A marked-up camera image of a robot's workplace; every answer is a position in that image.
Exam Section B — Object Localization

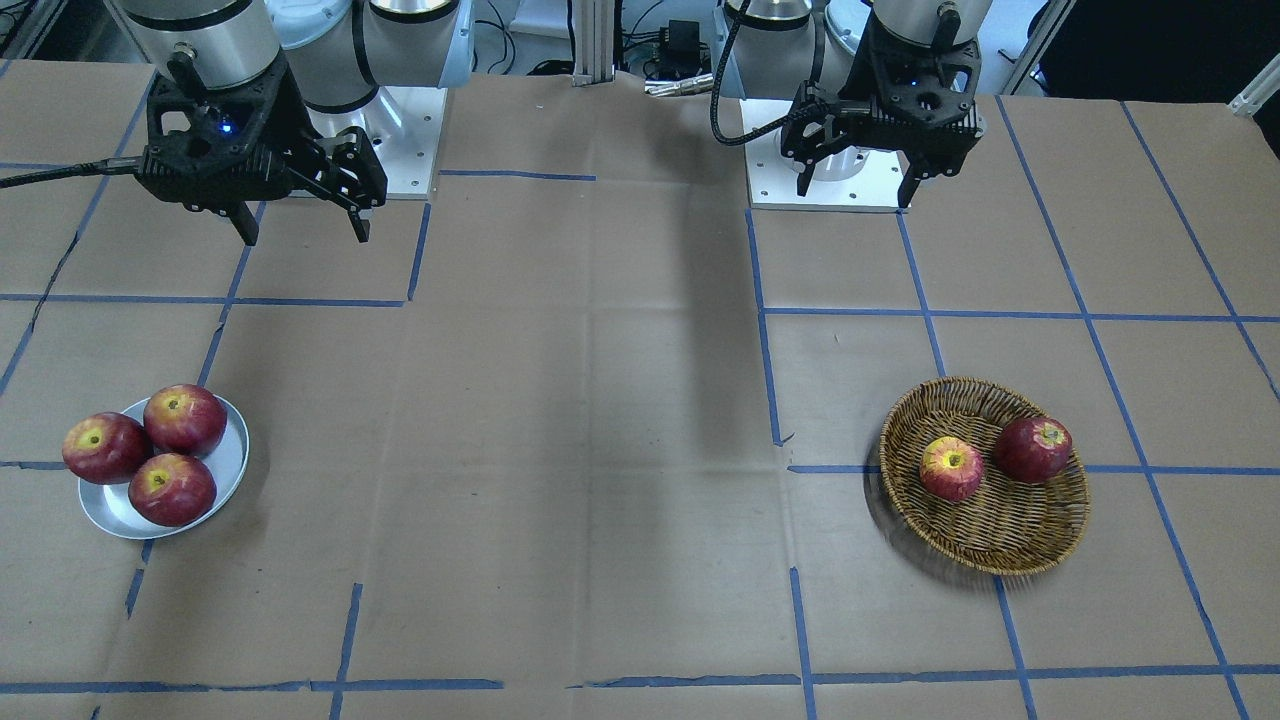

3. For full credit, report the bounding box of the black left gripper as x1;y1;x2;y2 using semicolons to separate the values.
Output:
781;17;986;210

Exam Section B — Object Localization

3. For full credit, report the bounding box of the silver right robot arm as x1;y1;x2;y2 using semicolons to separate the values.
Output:
114;1;474;245

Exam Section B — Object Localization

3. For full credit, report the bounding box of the grey round plate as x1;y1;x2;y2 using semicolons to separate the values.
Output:
77;396;251;541

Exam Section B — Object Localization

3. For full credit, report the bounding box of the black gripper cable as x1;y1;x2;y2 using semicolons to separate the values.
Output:
709;0;817;147
0;158;141;191

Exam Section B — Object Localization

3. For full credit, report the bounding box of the red yellow apple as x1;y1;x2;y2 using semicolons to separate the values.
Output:
919;436;986;503

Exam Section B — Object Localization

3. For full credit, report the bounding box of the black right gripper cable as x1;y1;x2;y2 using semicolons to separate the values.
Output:
0;158;141;191

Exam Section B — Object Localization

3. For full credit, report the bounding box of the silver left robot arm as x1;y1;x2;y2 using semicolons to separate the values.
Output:
709;1;989;211

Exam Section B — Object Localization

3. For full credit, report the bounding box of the red apple plate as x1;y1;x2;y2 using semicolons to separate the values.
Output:
143;384;228;457
127;454;218;527
61;413;154;486

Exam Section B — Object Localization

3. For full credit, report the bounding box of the aluminium frame post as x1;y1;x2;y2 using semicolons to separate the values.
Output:
567;1;623;87

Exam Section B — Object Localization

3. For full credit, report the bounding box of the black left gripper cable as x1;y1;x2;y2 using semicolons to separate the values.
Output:
709;0;817;147

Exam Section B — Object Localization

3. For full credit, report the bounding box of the red apple plate outer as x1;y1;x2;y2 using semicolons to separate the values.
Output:
61;413;154;486

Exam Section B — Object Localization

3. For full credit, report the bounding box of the red apple plate back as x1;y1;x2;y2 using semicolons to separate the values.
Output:
143;384;228;457

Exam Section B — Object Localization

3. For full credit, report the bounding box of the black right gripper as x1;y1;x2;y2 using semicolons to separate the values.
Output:
134;50;388;247

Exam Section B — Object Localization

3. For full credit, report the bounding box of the black power adapter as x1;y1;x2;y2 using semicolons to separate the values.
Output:
659;19;701;74

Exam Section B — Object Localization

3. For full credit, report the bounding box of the dark red basket apple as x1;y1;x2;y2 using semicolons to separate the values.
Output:
992;416;1074;484

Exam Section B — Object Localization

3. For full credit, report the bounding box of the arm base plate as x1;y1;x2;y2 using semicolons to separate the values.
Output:
308;87;449;200
745;129;905;213

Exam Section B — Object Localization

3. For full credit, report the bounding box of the red apple plate front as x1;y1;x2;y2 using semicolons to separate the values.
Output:
127;454;218;527

